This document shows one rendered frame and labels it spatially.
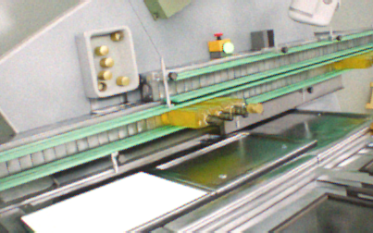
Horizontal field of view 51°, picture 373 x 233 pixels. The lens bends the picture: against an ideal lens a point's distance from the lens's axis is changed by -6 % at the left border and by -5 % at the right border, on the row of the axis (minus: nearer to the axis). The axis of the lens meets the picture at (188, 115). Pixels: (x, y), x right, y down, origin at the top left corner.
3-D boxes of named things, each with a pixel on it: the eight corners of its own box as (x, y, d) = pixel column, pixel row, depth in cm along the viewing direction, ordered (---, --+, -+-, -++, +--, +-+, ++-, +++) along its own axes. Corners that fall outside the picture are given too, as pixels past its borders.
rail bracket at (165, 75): (154, 107, 144) (176, 109, 134) (145, 59, 141) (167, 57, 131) (160, 105, 146) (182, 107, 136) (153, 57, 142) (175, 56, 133)
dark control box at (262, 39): (251, 49, 194) (265, 48, 187) (249, 32, 192) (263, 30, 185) (262, 46, 198) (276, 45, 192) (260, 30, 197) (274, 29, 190)
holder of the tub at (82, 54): (88, 112, 143) (98, 114, 137) (74, 34, 137) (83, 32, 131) (129, 101, 153) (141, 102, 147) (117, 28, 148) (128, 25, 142)
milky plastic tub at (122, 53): (85, 98, 141) (97, 99, 135) (74, 33, 137) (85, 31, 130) (128, 87, 152) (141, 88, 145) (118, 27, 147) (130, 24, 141)
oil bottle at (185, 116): (162, 124, 147) (202, 129, 131) (160, 108, 146) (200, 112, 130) (174, 120, 151) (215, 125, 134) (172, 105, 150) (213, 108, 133)
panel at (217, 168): (16, 226, 106) (66, 275, 80) (13, 217, 105) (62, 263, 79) (243, 137, 160) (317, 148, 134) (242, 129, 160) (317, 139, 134)
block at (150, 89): (142, 101, 149) (153, 102, 144) (137, 75, 147) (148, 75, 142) (149, 99, 151) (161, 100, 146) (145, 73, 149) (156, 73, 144)
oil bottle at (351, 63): (334, 68, 219) (382, 68, 197) (333, 58, 218) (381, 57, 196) (340, 67, 222) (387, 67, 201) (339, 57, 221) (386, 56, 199)
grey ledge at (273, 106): (209, 132, 175) (229, 135, 167) (206, 112, 174) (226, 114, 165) (328, 88, 233) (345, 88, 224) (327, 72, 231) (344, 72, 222)
